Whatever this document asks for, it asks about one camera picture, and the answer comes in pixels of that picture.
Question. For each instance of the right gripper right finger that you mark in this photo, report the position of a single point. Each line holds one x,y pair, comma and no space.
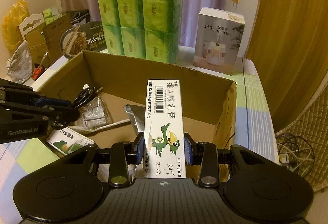
203,154

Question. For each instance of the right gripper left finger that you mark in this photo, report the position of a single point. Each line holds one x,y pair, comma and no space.
124,154

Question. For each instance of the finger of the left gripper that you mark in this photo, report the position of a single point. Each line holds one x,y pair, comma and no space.
57,116
25,95

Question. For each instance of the beige plastic spoon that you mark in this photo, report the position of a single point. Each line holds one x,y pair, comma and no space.
85,131

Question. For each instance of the green white medicine box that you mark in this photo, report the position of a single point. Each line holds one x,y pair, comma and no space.
67,141

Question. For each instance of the wire rack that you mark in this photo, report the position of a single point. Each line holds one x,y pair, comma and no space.
93,115

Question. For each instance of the long white ointment box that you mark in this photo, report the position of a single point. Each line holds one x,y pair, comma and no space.
164,155

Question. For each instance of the silver foil pouch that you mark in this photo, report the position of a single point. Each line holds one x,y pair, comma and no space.
136,114

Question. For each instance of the white plastic bag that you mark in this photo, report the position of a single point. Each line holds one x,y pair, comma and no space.
20,67

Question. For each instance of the checkered tablecloth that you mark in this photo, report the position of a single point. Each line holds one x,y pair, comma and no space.
253,129

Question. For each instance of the large cardboard box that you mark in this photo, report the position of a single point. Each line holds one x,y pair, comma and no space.
208,101

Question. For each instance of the yellow plastic bag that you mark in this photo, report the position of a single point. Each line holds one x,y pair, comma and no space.
10,31

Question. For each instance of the brown cardboard boxes stack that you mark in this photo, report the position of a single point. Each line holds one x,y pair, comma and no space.
48,41

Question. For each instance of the white cutout cardboard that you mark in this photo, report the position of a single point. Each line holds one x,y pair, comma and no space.
31,23

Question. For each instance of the oval instant noodle bowl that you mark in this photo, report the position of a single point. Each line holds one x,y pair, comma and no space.
89,36

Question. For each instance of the black shopping bag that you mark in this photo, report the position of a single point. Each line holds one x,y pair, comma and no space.
79,17

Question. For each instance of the quilted chair cushion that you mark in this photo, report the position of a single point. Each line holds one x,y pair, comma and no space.
302,145

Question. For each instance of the white humidifier box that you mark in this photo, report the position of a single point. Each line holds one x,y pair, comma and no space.
219,36

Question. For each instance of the green tissue pack bundle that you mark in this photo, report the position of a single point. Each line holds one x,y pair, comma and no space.
144,29

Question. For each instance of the wooden door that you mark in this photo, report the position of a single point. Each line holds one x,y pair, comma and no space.
289,49

